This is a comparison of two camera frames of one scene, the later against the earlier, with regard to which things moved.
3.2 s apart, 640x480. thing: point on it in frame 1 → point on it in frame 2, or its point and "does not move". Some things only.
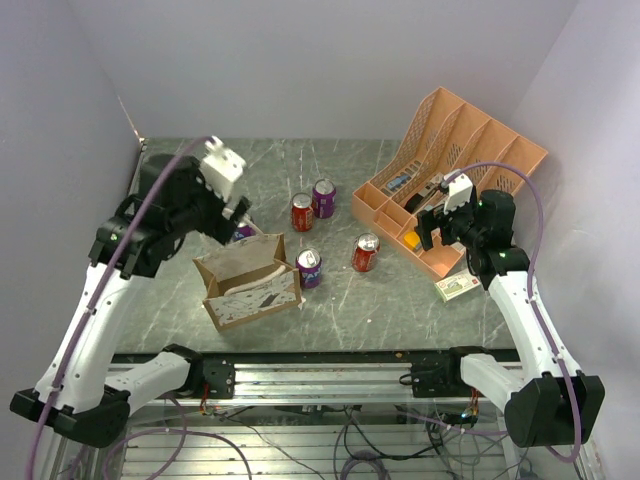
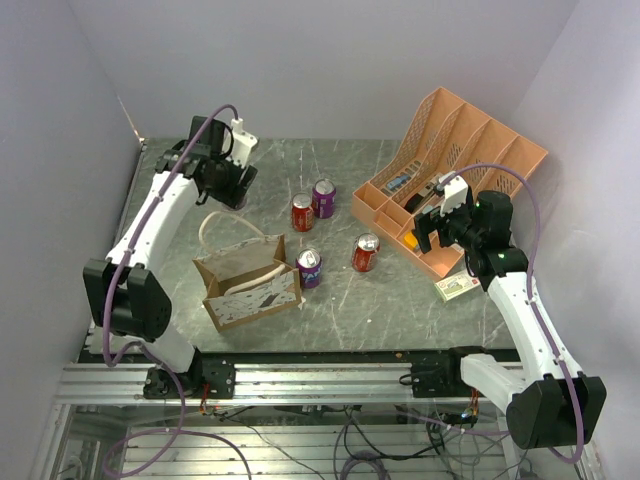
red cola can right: (364, 252) does not move
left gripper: (218, 225) → (235, 195)
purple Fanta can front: (309, 263) does not move
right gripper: (431, 219) does not move
